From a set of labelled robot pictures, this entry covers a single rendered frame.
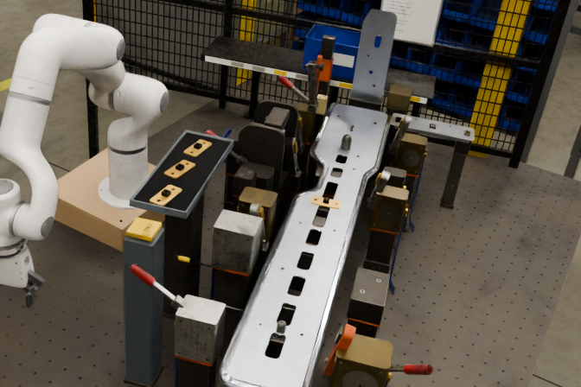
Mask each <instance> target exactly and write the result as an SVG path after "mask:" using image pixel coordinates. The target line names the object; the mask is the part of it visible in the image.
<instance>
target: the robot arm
mask: <svg viewBox="0 0 581 387"><path fill-rule="evenodd" d="M124 53H125V40H124V37H123V36H122V35H121V34H120V33H119V32H118V31H117V30H116V29H114V28H112V27H110V26H107V25H104V24H101V23H96V22H89V21H86V20H81V19H78V18H74V17H70V16H63V15H58V14H47V15H44V16H41V17H40V18H39V19H38V20H37V21H36V23H35V26H34V27H33V31H32V34H31V35H29V36H28V37H27V38H26V39H25V40H24V42H23V43H22V45H21V47H20V49H19V52H18V55H17V58H16V64H15V68H14V72H13V75H12V80H11V83H10V89H9V93H8V97H7V101H6V106H5V109H4V113H3V120H2V124H1V128H0V155H1V156H3V157H4V158H6V159H7V160H9V161H11V162H13V163H14V164H15V165H17V166H18V167H19V168H20V169H21V170H22V171H23V172H24V173H25V174H26V175H27V176H28V178H29V182H30V185H31V188H32V198H31V203H30V204H29V203H27V202H25V201H24V200H23V199H22V197H21V194H20V187H19V185H18V184H17V183H16V182H15V181H12V180H9V179H0V284H4V285H9V286H12V287H18V288H22V289H23V290H24V291H25V292H26V293H27V294H26V295H25V301H26V307H27V308H30V306H31V305H32V303H34V302H35V300H36V297H35V292H36V291H37V290H38V289H39V288H40V287H41V285H42V284H43V283H44V282H45V279H44V278H43V277H41V276H39V275H38V274H36V273H35V271H34V265H33V261H32V257H31V255H30V252H29V248H28V246H27V245H26V243H27V242H28V239H29V240H33V241H41V240H43V239H44V238H46V237H47V236H48V234H49V233H50V231H51V229H52V225H53V223H54V216H55V212H56V207H57V203H58V195H59V191H58V184H57V180H56V178H55V175H54V172H53V170H52V169H51V167H50V166H49V164H48V162H47V161H46V159H45V158H44V156H43V154H42V152H41V141H42V135H43V131H44V128H45V124H46V122H47V118H48V112H49V108H50V105H51V102H50V101H52V97H53V93H54V87H55V83H56V80H57V76H58V72H59V70H73V71H75V72H76V73H79V74H81V75H83V76H85V77H86V78H87V79H88V80H89V81H90V85H89V88H88V94H89V98H90V99H91V100H92V102H93V103H94V104H96V105H97V106H99V107H101V108H104V109H107V110H110V111H116V112H120V113H124V114H127V115H131V117H124V118H120V119H118V120H115V121H113V122H112V123H111V124H110V126H109V128H108V132H107V142H108V164H109V175H108V177H106V178H105V179H104V180H102V181H101V183H100V184H99V197H100V199H101V200H102V201H103V202H104V203H106V204H107V205H108V206H111V207H114V208H117V209H123V210H132V209H138V208H136V207H132V206H130V198H131V196H132V195H133V194H134V193H135V192H136V191H137V190H138V189H139V187H140V186H141V185H142V184H143V182H144V181H145V180H146V178H147V177H148V130H149V127H150V126H151V125H152V124H153V123H154V122H155V121H156V120H157V119H158V118H159V117H160V116H161V115H162V114H163V112H164V111H165V110H166V108H167V106H168V103H169V94H168V91H167V89H166V87H165V85H164V84H163V83H161V82H160V81H158V80H156V79H152V78H148V77H144V76H141V75H137V74H133V73H127V72H126V71H125V67H124V65H123V63H122V61H121V59H122V57H123V55H124ZM18 93H19V94H18ZM25 95H26V96H25ZM32 97H33V98H32ZM31 279H32V280H33V281H35V282H36V283H34V282H33V281H32V280H31ZM27 284H29V286H30V288H29V287H28V286H27Z"/></svg>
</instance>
